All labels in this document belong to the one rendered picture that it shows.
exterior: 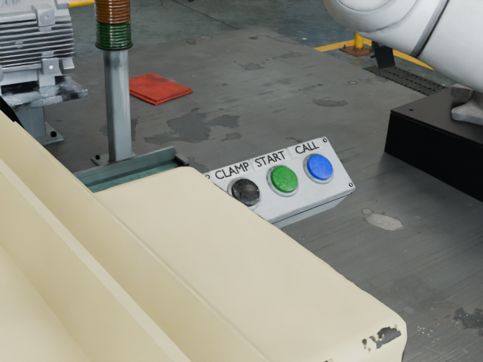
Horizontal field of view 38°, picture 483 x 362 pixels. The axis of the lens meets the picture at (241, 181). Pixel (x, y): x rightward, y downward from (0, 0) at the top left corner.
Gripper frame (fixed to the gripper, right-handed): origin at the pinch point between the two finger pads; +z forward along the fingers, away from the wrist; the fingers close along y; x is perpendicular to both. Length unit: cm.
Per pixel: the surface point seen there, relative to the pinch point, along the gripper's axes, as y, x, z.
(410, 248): -38.9, 2.3, -2.3
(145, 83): -2, 55, 48
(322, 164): -17.3, 8.9, -37.3
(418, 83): -36, -17, 309
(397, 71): -27, -8, 326
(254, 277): -11, 4, -96
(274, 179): -17.2, 13.4, -41.9
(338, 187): -20.2, 7.7, -36.9
